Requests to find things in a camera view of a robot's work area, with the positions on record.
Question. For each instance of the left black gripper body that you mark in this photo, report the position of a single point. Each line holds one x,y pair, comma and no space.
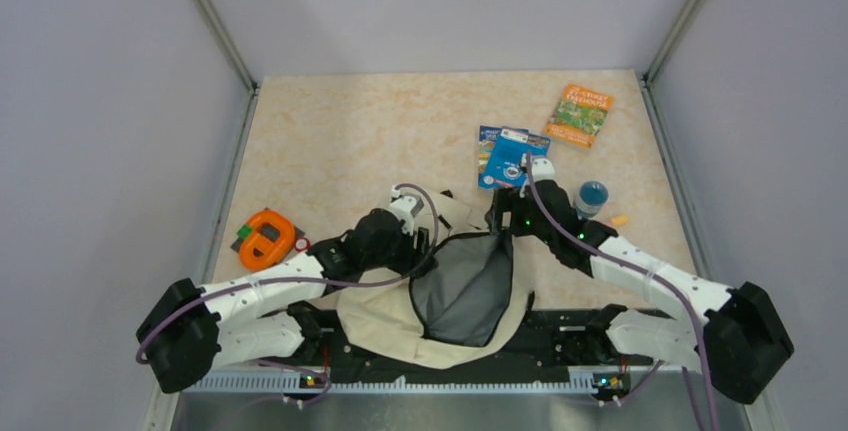
399,256

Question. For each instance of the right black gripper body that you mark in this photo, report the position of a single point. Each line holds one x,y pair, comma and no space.
522,221

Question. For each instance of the beige canvas backpack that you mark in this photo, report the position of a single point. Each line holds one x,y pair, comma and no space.
465,307

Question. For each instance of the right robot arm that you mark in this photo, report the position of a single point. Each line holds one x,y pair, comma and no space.
734,337

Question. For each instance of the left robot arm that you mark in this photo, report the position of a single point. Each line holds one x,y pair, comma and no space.
194,329

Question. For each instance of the blue lidded jar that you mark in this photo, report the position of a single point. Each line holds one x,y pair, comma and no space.
590,199

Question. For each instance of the pink orange marker pen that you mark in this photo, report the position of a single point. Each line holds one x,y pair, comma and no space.
618,221

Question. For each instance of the blue and white booklet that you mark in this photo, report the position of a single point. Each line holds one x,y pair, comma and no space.
488,136

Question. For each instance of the orange tape dispenser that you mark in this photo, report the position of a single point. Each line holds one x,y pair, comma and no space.
264,240

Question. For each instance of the orange paperback book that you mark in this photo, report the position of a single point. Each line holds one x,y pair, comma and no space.
578,116

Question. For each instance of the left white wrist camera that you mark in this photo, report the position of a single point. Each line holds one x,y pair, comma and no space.
403,205

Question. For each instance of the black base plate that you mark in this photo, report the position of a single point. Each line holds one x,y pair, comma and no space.
549,346

